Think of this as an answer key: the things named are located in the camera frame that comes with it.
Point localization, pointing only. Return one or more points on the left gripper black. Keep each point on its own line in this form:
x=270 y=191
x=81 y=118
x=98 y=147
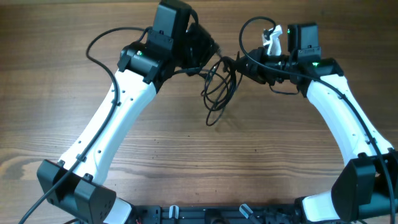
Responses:
x=208 y=46

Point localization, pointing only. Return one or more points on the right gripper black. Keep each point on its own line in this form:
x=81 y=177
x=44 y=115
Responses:
x=254 y=70

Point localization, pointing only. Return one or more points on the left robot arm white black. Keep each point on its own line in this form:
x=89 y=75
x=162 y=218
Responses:
x=75 y=182

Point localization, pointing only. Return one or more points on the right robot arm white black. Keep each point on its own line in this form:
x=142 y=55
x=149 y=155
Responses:
x=367 y=185

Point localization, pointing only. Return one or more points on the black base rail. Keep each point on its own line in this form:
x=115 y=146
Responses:
x=279 y=213

